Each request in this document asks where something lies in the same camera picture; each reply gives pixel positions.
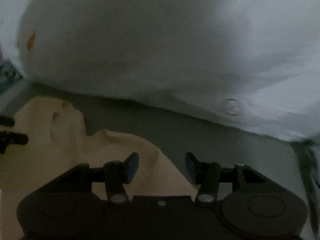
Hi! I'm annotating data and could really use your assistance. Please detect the cream beige garment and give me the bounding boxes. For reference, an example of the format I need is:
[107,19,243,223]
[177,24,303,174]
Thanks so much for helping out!
[1,97,197,239]

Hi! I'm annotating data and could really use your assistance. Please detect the carrot print bed sheet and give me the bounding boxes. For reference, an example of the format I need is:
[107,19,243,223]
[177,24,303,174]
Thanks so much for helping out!
[1,0,319,141]

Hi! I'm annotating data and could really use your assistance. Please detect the folded checkered shirt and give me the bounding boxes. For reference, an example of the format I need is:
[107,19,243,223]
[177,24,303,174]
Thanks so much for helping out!
[290,140,319,239]

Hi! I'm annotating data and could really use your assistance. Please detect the grey blue crumpled garment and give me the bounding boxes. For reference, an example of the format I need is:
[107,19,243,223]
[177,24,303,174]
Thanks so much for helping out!
[0,50,23,94]

